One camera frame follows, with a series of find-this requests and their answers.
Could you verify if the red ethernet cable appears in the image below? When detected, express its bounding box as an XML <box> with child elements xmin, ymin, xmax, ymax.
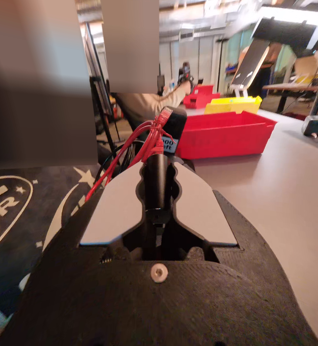
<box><xmin>84</xmin><ymin>106</ymin><xmax>175</xmax><ymax>202</ymax></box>

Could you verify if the long LED lamp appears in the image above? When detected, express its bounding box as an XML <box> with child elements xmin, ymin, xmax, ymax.
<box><xmin>252</xmin><ymin>16</ymin><xmax>318</xmax><ymax>56</ymax></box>

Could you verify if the red plastic bin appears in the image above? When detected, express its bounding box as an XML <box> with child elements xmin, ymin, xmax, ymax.
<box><xmin>175</xmin><ymin>110</ymin><xmax>278</xmax><ymax>160</ymax></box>
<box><xmin>183</xmin><ymin>85</ymin><xmax>221</xmax><ymax>109</ymax></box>

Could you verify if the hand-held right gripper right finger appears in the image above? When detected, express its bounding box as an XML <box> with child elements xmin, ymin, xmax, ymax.
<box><xmin>172</xmin><ymin>162</ymin><xmax>238</xmax><ymax>247</ymax></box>

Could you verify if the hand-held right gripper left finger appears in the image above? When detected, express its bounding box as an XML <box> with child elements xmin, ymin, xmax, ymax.
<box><xmin>80</xmin><ymin>162</ymin><xmax>144</xmax><ymax>247</ymax></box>

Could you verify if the yellow plastic bin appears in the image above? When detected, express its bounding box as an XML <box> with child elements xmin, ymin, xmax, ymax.
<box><xmin>204</xmin><ymin>95</ymin><xmax>263</xmax><ymax>115</ymax></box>

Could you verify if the long wooden work table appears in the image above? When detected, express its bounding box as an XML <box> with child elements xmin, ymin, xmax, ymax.
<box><xmin>262</xmin><ymin>82</ymin><xmax>318</xmax><ymax>114</ymax></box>

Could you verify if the black ethernet splitter box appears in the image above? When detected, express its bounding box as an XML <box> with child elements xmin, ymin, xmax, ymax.
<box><xmin>142</xmin><ymin>154</ymin><xmax>175</xmax><ymax>225</ymax></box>

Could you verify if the black tripod stand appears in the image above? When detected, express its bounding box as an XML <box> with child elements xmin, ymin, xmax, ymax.
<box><xmin>84</xmin><ymin>22</ymin><xmax>122</xmax><ymax>163</ymax></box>

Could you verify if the dark grey flat panel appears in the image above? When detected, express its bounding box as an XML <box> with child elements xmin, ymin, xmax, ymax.
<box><xmin>230</xmin><ymin>40</ymin><xmax>271</xmax><ymax>87</ymax></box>

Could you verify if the black ethernet cable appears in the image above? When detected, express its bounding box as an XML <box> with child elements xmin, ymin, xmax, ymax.
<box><xmin>94</xmin><ymin>140</ymin><xmax>138</xmax><ymax>185</ymax></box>

